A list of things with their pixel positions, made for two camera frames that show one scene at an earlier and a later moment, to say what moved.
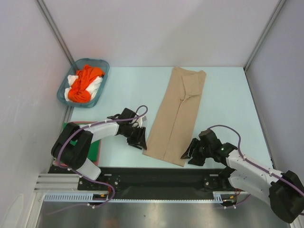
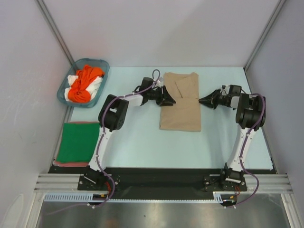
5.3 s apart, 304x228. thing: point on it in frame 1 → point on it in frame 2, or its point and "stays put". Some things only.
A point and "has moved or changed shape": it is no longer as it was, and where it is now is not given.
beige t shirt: [170, 131] has moved or changed shape
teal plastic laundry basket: [83, 83] stays put
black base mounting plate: [156, 183] stays put
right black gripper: [196, 160] → [211, 100]
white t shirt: [93, 87] stays put
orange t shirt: [78, 92] stays put
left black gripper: [139, 141] → [165, 99]
